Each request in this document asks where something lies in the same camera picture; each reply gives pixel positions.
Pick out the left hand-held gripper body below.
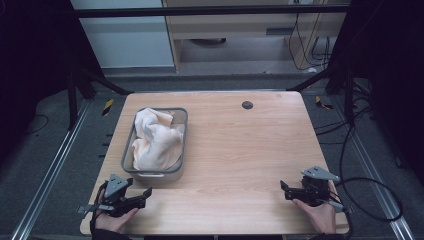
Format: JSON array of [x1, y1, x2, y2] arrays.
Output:
[[78, 173, 141, 218]]

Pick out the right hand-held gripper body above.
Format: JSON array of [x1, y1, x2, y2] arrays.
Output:
[[301, 165, 345, 214]]

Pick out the grey plastic bin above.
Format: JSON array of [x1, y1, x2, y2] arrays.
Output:
[[120, 106, 189, 184]]

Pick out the white cloth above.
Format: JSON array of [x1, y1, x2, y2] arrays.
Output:
[[131, 107, 185, 171]]

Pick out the person's right hand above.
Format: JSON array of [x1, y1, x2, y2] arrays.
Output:
[[292, 180, 339, 235]]

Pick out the person's left hand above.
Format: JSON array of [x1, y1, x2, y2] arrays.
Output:
[[94, 189, 140, 233]]

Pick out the yellow black striped tape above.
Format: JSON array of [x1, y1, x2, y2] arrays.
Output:
[[314, 95, 335, 111], [101, 97, 115, 117]]

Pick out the black metal stand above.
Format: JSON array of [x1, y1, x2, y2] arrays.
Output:
[[285, 65, 357, 125], [65, 63, 135, 132]]

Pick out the black curtain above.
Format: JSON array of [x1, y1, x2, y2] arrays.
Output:
[[0, 0, 105, 164], [328, 0, 424, 186]]

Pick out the white cabinet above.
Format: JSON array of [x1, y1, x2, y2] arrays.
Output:
[[70, 0, 175, 70]]

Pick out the light wooden desk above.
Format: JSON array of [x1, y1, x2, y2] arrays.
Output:
[[161, 0, 352, 73]]

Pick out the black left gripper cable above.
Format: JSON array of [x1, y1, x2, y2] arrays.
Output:
[[89, 181, 109, 236]]

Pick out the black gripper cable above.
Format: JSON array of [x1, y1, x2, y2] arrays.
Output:
[[89, 181, 109, 236], [331, 124, 405, 240]]

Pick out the aluminium floor rail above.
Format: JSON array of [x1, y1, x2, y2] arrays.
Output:
[[329, 95, 417, 240], [10, 99, 92, 240]]

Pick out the black floor cables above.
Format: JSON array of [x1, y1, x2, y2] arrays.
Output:
[[313, 79, 376, 146]]

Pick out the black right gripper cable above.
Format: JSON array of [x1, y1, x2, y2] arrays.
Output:
[[331, 124, 405, 240]]

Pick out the thin black floor cable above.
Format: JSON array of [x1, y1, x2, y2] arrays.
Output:
[[25, 113, 50, 135]]

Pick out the bundle of black hanging cables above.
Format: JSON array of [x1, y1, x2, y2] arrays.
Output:
[[287, 12, 332, 72]]

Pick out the black horizontal frame bar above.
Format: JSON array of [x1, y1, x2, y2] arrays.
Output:
[[70, 4, 352, 19]]

